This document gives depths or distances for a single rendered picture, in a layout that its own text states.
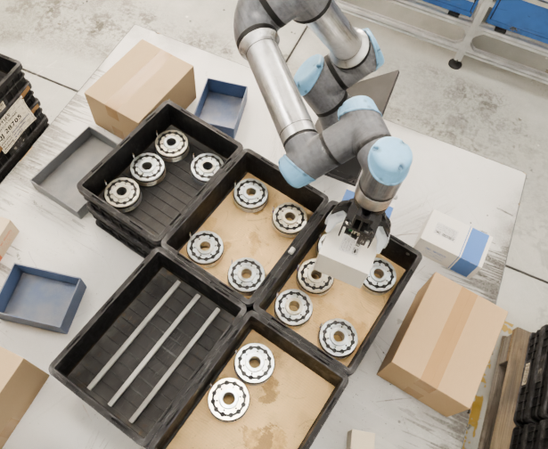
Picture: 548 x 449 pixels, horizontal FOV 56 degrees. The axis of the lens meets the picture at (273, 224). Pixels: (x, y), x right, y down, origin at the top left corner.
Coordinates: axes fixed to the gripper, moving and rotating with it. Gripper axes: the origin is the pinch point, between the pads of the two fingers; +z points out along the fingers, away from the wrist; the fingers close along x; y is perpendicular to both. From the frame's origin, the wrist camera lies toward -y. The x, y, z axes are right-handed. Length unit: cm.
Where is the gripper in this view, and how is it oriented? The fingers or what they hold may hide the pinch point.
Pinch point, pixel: (355, 232)
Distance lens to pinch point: 123.0
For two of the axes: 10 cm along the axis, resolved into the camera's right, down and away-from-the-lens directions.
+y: -4.0, 8.0, -4.5
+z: -0.7, 4.6, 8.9
